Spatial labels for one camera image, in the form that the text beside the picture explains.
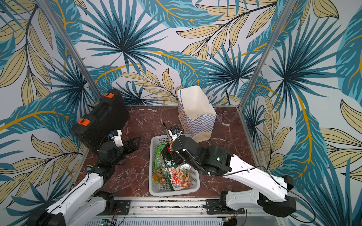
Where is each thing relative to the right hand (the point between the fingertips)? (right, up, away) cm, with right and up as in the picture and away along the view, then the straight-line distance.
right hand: (173, 145), depth 62 cm
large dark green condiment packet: (+2, -18, +13) cm, 22 cm away
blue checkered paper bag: (+12, +13, +16) cm, 24 cm away
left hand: (-23, -1, +20) cm, 30 cm away
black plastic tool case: (-41, +15, +25) cm, 50 cm away
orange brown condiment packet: (-9, -20, +17) cm, 28 cm away
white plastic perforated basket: (-10, -28, +16) cm, 34 cm away
